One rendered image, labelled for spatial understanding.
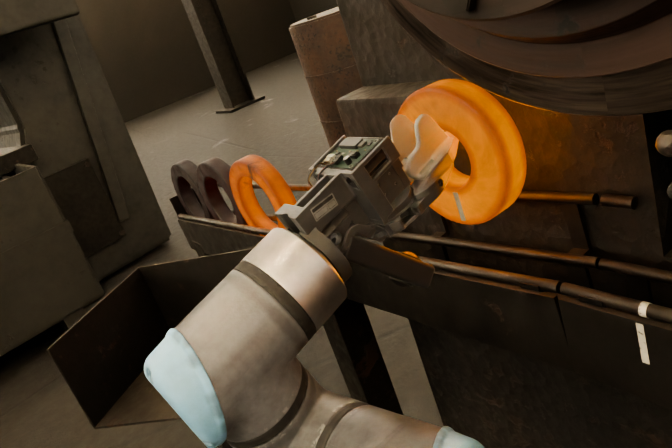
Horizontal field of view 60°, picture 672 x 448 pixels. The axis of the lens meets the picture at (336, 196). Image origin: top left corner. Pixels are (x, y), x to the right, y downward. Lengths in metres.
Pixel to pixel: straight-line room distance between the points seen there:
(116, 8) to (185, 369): 10.36
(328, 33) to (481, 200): 2.68
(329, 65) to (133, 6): 7.80
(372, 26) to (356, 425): 0.54
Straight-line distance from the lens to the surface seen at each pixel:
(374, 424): 0.48
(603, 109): 0.46
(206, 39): 7.21
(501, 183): 0.58
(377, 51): 0.84
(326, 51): 3.26
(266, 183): 1.00
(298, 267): 0.47
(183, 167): 1.37
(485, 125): 0.56
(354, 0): 0.84
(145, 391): 0.91
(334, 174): 0.51
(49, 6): 2.95
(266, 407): 0.49
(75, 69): 3.18
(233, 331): 0.46
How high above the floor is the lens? 1.03
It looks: 19 degrees down
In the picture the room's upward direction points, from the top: 19 degrees counter-clockwise
